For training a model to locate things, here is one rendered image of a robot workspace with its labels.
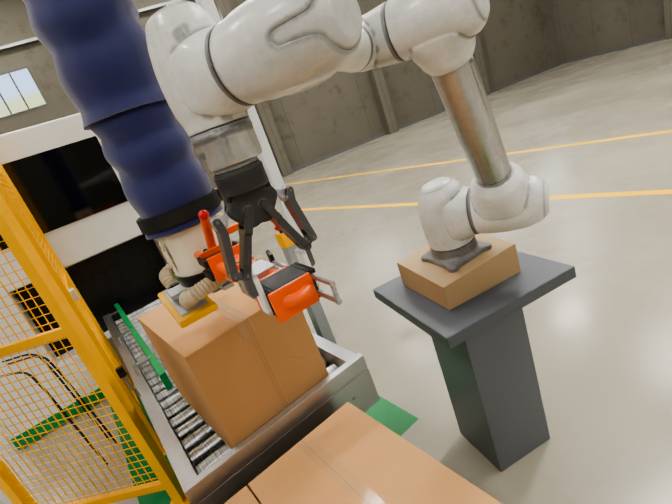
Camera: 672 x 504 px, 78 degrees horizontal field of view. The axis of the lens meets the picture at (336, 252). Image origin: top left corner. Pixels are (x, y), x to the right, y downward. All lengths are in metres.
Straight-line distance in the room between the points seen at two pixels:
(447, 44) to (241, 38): 0.58
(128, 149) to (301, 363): 0.86
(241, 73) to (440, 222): 0.97
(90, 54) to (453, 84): 0.81
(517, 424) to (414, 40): 1.39
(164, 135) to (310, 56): 0.69
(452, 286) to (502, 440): 0.69
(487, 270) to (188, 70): 1.11
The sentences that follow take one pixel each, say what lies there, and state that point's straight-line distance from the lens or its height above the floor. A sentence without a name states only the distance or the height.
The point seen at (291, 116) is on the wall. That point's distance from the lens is 12.67.
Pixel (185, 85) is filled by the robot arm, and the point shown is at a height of 1.54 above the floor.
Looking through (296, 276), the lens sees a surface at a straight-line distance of 0.65.
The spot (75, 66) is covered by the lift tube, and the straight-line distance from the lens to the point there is 1.15.
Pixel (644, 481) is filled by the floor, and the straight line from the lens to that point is 1.89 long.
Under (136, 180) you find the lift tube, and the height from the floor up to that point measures 1.45.
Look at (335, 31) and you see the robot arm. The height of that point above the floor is 1.53.
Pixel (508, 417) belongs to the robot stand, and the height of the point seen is 0.22.
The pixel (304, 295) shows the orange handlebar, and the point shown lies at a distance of 0.63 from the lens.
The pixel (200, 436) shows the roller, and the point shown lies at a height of 0.54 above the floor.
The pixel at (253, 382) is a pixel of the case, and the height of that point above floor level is 0.75.
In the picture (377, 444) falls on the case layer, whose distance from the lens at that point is 1.33.
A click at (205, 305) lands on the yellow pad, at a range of 1.12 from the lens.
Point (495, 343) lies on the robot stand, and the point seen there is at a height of 0.54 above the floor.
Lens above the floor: 1.46
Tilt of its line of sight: 19 degrees down
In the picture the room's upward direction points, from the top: 20 degrees counter-clockwise
